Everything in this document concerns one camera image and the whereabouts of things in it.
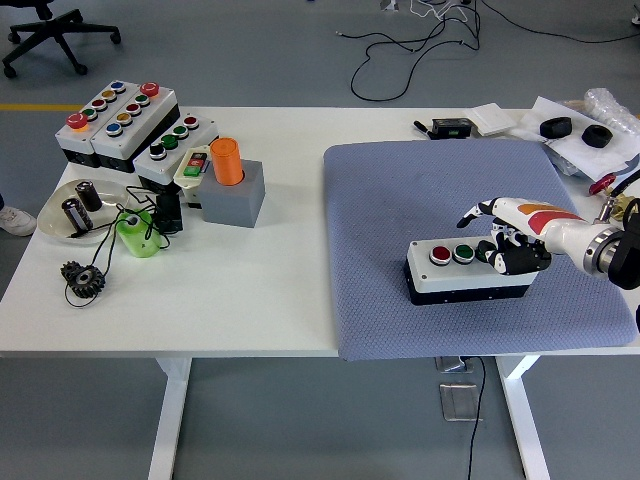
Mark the metal floor socket plate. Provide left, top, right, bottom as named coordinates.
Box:
left=438, top=382, right=484, bottom=423

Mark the small black adapter box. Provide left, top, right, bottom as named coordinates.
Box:
left=154, top=192, right=185, bottom=234

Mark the white wall switch plate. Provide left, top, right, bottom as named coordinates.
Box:
left=470, top=102, right=516, bottom=137

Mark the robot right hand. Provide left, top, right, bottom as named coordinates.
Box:
left=455, top=197, right=607, bottom=277

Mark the grey under-table box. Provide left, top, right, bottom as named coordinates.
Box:
left=434, top=355, right=476, bottom=374

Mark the white floor cable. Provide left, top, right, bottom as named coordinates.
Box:
left=409, top=0, right=471, bottom=24

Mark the looped black floor cable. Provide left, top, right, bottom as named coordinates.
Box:
left=349, top=0, right=484, bottom=101

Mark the blue-grey textured mat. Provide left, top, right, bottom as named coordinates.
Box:
left=323, top=138, right=637, bottom=362

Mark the black metal gear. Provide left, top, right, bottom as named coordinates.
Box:
left=60, top=260, right=107, bottom=300

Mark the cream red-green switch box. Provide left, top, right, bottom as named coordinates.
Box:
left=173, top=145, right=214, bottom=209

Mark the brass valve, red handle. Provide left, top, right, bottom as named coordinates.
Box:
left=588, top=173, right=632, bottom=221

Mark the black cable under table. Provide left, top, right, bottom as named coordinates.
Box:
left=467, top=355, right=487, bottom=480

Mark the black foam ring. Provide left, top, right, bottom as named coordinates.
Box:
left=539, top=116, right=574, bottom=140
left=581, top=124, right=614, bottom=149

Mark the dark brown capacitor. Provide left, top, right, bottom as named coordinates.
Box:
left=74, top=180, right=104, bottom=212

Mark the thin black wire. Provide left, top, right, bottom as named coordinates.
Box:
left=63, top=185, right=174, bottom=309

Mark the black office chair base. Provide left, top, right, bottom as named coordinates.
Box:
left=2, top=0, right=123, bottom=80

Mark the black striped capacitor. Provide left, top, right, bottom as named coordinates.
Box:
left=60, top=197, right=94, bottom=232

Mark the green plastic cylinder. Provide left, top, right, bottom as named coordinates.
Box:
left=115, top=209, right=164, bottom=259

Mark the grey block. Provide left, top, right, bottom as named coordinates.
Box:
left=198, top=159, right=266, bottom=229

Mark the white paper sheet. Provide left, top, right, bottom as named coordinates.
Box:
left=509, top=95, right=640, bottom=184

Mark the person's shoe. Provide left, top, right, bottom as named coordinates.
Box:
left=0, top=194, right=39, bottom=237

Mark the white four-control button box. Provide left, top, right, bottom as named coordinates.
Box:
left=403, top=233, right=541, bottom=306
left=133, top=113, right=221, bottom=194

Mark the clear bubble wrap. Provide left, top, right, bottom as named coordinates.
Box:
left=583, top=87, right=640, bottom=139

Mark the shallow metal bowl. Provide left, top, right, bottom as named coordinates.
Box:
left=37, top=178, right=132, bottom=246

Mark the black device, green label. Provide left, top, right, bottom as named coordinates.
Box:
left=431, top=117, right=474, bottom=140

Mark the orange cylinder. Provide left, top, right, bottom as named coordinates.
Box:
left=209, top=137, right=245, bottom=187

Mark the white table leg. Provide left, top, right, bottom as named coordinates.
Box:
left=148, top=357, right=194, bottom=480
left=494, top=355, right=551, bottom=480

